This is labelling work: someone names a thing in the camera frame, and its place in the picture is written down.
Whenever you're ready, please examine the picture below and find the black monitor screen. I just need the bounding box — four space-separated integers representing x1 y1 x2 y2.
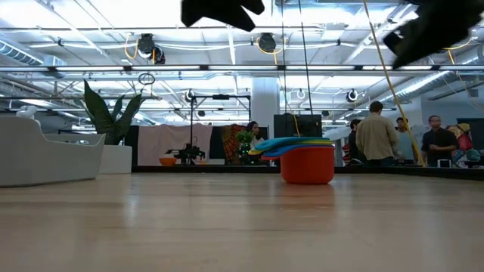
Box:
273 114 324 139

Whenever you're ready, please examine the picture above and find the white building column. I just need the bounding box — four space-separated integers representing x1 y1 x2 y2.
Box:
250 77 281 143

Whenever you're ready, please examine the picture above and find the yellow measuring cup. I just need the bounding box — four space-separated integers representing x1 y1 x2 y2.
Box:
248 141 334 156

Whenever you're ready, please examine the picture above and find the yellow hanging strap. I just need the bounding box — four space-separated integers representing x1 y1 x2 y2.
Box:
361 0 427 168

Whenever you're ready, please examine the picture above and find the black hanging ring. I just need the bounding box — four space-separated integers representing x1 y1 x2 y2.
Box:
138 72 157 86

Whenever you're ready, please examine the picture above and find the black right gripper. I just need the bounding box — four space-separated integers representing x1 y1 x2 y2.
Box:
383 0 484 70

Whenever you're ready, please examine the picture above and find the grey plastic basket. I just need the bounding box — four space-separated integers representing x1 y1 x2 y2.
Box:
0 115 106 188

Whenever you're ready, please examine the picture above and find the thin yellow cord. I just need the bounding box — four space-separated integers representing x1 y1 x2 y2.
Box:
292 113 303 138

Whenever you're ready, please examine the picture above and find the black metal frame stand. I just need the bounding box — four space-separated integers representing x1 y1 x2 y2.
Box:
188 94 252 166

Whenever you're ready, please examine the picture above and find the black table frame rail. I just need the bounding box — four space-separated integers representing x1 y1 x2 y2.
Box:
132 165 484 178

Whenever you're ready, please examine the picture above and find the colourful patterned tapestry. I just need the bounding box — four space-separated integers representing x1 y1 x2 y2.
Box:
221 124 249 165

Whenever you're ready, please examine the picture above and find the white figure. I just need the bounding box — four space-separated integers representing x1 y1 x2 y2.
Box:
15 104 39 121

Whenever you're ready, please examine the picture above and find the grey ventilation duct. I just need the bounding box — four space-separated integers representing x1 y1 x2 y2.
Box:
0 39 67 79
372 47 484 109

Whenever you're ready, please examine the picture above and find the colourful bag pile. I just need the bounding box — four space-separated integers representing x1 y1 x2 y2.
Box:
445 122 482 164

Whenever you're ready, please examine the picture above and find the small green leafy plant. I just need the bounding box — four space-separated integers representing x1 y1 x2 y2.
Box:
236 130 262 166

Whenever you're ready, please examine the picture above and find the black ceiling cable reel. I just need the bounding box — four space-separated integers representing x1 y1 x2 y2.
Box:
256 32 284 65
123 32 157 60
150 45 167 66

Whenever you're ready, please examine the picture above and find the long ceiling light rail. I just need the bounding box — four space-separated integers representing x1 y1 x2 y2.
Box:
0 64 484 73

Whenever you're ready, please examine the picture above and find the orange measuring cup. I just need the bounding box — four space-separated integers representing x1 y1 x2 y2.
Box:
260 145 336 185

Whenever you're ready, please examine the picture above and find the green snake plant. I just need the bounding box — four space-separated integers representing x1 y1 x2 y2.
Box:
73 79 145 147

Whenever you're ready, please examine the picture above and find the white square planter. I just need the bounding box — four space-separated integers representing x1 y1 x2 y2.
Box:
98 144 133 175

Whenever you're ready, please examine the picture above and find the green measuring cup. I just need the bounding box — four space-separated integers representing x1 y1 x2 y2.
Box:
260 140 334 149

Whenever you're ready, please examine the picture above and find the pink hanging cloth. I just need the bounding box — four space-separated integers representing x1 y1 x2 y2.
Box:
138 123 213 166

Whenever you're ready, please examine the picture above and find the black hanging cable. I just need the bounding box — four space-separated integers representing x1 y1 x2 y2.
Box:
297 0 315 116
280 0 289 116

